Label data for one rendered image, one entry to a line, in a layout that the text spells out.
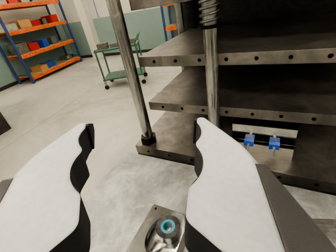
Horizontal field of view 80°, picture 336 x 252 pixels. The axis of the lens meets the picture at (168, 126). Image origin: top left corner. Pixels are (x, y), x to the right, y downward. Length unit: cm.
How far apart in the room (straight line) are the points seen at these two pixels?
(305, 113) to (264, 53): 30
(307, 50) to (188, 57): 44
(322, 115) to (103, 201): 98
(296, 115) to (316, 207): 35
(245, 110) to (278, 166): 30
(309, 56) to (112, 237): 96
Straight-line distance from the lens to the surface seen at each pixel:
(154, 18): 741
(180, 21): 161
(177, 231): 71
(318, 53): 89
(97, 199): 103
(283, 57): 89
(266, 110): 98
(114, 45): 463
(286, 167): 108
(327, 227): 77
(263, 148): 108
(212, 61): 87
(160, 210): 80
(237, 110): 99
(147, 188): 98
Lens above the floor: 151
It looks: 32 degrees down
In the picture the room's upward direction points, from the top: 11 degrees counter-clockwise
